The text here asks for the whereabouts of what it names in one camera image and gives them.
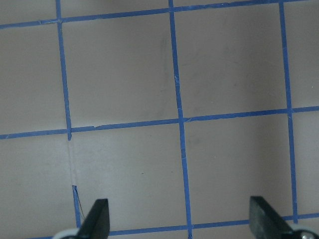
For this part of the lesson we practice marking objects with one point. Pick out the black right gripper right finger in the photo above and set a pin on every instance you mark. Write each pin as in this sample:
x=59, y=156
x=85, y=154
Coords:
x=265, y=222

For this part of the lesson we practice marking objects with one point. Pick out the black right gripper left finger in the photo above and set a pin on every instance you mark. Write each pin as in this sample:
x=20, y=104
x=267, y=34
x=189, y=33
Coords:
x=97, y=223

